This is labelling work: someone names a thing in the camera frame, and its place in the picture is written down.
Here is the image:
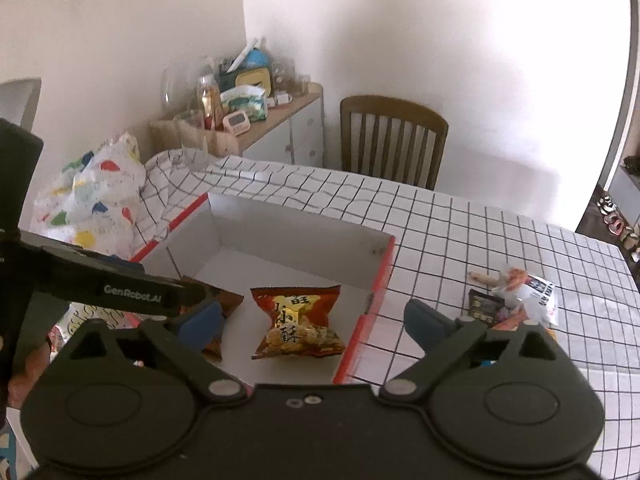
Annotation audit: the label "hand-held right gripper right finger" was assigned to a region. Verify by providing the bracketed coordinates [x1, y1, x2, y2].
[380, 300, 563, 403]

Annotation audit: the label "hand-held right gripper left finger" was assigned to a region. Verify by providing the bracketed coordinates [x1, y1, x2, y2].
[62, 301, 248, 403]

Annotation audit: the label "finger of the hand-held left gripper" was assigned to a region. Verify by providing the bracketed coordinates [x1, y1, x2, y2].
[175, 280, 212, 318]

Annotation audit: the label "brown snack packet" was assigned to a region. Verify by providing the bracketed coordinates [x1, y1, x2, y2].
[182, 276, 245, 363]

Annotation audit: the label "small dark purple packet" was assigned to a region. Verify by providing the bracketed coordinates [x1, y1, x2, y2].
[469, 290, 506, 322]

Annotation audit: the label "red and white cardboard box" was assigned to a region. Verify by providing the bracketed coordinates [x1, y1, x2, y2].
[130, 192, 397, 386]

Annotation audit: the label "white noodle snack packet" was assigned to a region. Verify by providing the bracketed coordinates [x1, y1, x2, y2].
[492, 265, 558, 326]

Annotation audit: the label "person's left hand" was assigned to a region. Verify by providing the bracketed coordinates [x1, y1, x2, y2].
[7, 347, 51, 408]

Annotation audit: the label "white colourful dotted bag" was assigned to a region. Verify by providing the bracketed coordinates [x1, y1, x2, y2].
[32, 132, 148, 263]

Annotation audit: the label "white checked tablecloth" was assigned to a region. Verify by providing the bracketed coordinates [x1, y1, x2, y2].
[132, 152, 640, 480]

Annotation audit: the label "red snack packet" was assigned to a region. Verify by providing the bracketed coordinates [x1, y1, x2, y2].
[250, 285, 347, 360]

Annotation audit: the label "wooden desktop tray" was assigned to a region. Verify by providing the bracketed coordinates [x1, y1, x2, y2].
[150, 115, 241, 158]

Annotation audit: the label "clear glass jar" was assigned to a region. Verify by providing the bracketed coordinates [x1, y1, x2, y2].
[172, 110, 208, 168]

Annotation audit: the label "white digital timer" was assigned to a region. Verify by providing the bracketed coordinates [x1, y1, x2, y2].
[222, 111, 249, 135]

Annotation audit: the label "white drawer cabinet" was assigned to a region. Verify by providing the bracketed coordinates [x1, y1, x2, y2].
[150, 82, 326, 171]

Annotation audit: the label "wooden slatted chair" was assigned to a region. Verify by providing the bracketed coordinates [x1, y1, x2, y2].
[340, 95, 449, 192]

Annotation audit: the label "green white tissue pack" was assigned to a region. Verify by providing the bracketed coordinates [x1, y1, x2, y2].
[220, 85, 268, 122]

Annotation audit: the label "large clear glass vase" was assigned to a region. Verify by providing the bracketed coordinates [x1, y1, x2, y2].
[161, 55, 221, 111]

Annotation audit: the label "shoes by doorway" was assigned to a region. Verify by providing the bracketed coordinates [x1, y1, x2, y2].
[597, 195, 640, 261]

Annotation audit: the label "yellow box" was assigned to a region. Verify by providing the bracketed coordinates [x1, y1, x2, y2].
[235, 71, 273, 98]

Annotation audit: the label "blue round container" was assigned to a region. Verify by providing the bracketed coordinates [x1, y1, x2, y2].
[240, 47, 271, 73]

